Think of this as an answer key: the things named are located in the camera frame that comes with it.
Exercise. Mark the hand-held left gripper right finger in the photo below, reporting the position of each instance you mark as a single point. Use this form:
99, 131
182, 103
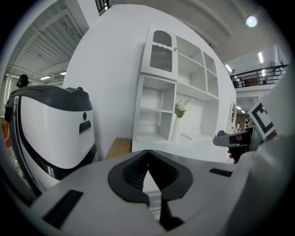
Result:
177, 182

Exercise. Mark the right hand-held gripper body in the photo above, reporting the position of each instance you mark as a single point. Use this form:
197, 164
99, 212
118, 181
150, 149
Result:
251, 138

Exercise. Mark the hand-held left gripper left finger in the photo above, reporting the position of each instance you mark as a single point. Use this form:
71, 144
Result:
122, 182

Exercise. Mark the white desk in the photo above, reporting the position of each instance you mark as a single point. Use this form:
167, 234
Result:
184, 149

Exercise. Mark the person's right hand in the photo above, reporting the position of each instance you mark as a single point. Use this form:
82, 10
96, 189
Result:
270, 136

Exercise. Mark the white oval mirror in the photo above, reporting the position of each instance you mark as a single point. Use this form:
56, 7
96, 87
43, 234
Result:
233, 113

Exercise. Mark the long brown cardboard box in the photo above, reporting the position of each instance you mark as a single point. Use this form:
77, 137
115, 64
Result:
118, 147

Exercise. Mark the white ribbed vase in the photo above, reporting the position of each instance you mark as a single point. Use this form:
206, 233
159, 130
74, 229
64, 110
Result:
176, 129

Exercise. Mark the white shelf hutch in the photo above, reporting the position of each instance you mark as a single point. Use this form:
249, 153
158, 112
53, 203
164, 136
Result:
191, 110

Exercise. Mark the black balcony railing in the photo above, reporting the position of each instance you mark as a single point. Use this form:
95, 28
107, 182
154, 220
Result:
101, 5
258, 70

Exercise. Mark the ceiling tube light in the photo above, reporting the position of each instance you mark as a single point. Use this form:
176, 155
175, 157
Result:
227, 67
45, 77
260, 57

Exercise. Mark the white and black service robot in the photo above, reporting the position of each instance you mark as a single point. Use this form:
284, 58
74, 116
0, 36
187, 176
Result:
57, 129

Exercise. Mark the round ceiling lamp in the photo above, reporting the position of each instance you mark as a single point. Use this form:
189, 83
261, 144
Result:
251, 21

